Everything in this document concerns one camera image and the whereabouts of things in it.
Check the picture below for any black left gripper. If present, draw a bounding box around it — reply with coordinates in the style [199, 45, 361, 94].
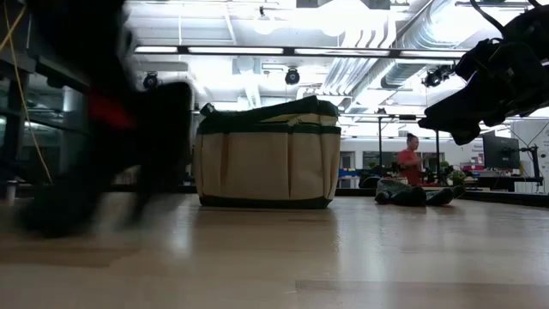
[24, 0, 135, 100]

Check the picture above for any black chair back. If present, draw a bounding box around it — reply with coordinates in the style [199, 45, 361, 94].
[359, 174, 383, 190]

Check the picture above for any yellow hanging cable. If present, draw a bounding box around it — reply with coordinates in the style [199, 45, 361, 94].
[0, 3, 53, 185]

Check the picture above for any green background plant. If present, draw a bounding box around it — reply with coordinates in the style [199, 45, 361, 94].
[445, 169, 467, 186]

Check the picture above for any black glove red cuff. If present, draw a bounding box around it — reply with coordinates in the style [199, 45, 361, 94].
[374, 178, 467, 208]

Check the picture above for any black computer monitor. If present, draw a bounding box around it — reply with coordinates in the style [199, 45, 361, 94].
[482, 135, 522, 170]

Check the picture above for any black rig post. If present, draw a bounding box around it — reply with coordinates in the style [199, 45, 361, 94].
[0, 72, 31, 190]

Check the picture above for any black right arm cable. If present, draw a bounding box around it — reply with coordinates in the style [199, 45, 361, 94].
[468, 0, 508, 36]

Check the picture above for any dark background desk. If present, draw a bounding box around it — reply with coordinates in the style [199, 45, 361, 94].
[462, 173, 546, 192]

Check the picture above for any black metal table frame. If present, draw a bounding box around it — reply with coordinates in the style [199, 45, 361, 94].
[0, 183, 549, 209]

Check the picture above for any black background frame stand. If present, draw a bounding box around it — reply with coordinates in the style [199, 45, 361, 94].
[377, 113, 441, 186]

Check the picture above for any black overhead beam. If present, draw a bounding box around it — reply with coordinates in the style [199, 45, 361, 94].
[132, 44, 471, 60]

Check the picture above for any beige green gardening bag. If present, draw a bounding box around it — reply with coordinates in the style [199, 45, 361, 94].
[192, 94, 343, 210]

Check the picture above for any black and red glove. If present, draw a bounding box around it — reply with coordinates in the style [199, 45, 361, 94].
[16, 81, 194, 237]

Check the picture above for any person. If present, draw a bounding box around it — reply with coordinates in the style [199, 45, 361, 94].
[396, 132, 425, 186]

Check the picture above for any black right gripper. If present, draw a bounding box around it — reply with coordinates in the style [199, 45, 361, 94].
[417, 40, 549, 147]

